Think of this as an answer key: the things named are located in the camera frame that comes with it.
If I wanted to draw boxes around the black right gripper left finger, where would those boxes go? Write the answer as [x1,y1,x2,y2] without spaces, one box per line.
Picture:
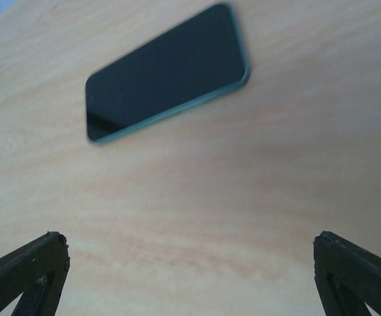
[0,232,70,315]

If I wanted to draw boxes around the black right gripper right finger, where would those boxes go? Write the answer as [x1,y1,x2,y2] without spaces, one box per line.
[313,231,381,315]

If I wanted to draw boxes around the green-edged black phone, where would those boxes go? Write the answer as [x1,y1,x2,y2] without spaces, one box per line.
[85,2,250,144]

